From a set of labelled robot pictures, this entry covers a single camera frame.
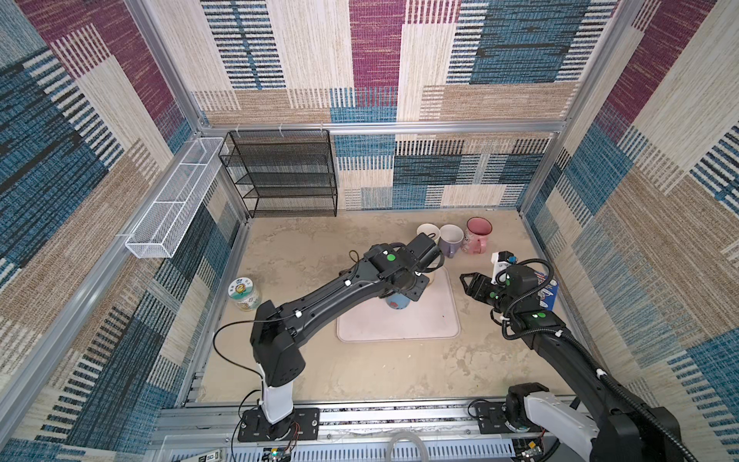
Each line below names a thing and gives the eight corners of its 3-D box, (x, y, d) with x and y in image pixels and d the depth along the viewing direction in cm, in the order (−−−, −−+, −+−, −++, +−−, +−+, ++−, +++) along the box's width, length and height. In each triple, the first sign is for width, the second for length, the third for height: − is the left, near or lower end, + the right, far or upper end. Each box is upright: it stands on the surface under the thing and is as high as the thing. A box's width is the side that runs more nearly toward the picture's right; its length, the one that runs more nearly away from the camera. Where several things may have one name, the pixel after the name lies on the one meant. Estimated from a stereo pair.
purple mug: (428, 251, 110) (431, 237, 104) (443, 234, 115) (447, 220, 109) (448, 263, 106) (453, 249, 100) (463, 245, 111) (468, 231, 105)
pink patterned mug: (458, 257, 108) (465, 237, 99) (463, 234, 115) (471, 213, 106) (480, 264, 106) (490, 243, 97) (485, 240, 113) (494, 219, 104)
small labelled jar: (236, 311, 96) (224, 297, 89) (242, 291, 101) (231, 276, 94) (259, 311, 96) (249, 297, 89) (264, 291, 101) (255, 276, 94)
